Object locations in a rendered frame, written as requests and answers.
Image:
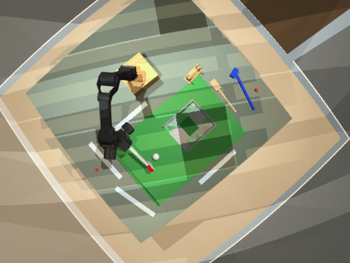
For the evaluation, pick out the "green putting mat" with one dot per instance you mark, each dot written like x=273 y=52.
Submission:
x=175 y=167

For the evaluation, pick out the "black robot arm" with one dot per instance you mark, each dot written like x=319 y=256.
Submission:
x=107 y=137

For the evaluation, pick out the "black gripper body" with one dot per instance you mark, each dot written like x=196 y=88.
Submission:
x=127 y=129

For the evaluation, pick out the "blue golf putter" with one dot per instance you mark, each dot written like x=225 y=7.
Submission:
x=233 y=75

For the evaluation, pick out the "white golf ball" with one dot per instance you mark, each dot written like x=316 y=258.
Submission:
x=155 y=157

